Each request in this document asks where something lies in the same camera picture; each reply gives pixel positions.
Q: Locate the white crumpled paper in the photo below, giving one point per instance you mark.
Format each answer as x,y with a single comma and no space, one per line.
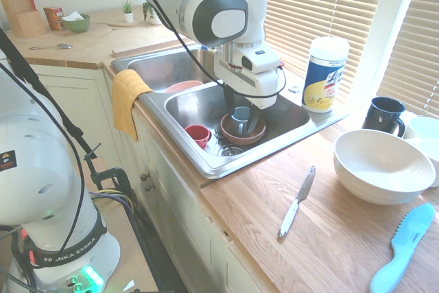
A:
72,16

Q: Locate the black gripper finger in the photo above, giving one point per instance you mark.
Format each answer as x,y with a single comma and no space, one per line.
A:
230,104
254,118

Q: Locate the metal drain strainer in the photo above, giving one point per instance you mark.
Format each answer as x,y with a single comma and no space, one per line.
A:
231,150

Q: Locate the small plant in white pot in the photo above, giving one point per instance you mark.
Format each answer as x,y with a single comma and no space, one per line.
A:
128,15

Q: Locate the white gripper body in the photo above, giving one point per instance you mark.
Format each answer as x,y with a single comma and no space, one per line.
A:
255,88

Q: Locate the orange cardboard box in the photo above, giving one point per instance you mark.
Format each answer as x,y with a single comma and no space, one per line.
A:
52,18

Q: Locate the white mug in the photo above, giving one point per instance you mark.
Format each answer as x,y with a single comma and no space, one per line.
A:
423,126

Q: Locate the brown bowl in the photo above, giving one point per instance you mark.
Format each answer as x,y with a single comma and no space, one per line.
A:
240,138

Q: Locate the beige window blind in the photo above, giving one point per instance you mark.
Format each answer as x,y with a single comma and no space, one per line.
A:
295,5
415,49

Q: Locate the trailing plant in white pot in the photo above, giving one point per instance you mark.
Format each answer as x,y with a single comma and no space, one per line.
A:
151,13

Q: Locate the large white bowl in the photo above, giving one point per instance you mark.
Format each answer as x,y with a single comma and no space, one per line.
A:
377,169

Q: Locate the wooden stick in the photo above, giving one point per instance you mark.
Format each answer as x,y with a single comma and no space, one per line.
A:
120,25

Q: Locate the grey blue mug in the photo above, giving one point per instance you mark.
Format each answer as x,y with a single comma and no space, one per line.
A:
240,118

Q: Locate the metal sink hole cap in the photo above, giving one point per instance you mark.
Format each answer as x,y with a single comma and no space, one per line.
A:
292,89

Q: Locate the wooden knife block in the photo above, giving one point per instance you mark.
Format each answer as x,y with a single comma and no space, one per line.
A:
24,18

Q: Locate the pink plastic bowl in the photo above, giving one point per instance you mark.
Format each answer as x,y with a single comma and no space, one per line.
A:
183,86

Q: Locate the light blue serrated knife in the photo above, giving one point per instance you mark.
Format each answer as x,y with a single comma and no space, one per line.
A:
408,238

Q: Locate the round cabinet knob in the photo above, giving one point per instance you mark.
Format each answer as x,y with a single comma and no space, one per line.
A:
145,176
149,188

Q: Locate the dark navy mug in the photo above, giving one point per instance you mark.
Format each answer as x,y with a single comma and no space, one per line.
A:
380,114

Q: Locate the green bowl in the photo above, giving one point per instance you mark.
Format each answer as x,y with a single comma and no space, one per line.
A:
77,25

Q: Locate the metal spoon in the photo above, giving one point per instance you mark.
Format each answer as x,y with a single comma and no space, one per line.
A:
61,46

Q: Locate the yellow dish cloth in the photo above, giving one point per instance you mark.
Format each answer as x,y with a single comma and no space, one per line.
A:
127,101

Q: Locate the stainless steel double sink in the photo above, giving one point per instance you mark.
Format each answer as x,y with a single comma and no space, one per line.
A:
192,107

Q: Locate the red cup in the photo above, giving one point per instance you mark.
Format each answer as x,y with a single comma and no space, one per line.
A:
198,135

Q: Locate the small white bowl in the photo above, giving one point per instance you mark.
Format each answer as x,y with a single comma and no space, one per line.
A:
430,155

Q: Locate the Lysol wipes canister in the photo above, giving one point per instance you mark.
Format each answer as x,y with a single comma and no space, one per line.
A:
324,77

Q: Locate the dark green clamp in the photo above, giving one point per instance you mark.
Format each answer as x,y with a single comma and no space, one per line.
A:
115,174

